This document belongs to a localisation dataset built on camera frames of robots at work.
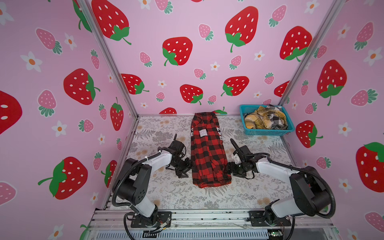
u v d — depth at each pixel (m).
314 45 0.81
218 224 0.73
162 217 0.76
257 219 0.73
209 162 0.92
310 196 0.44
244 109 1.14
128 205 0.50
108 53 0.84
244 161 0.77
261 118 1.06
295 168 0.49
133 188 0.46
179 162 0.77
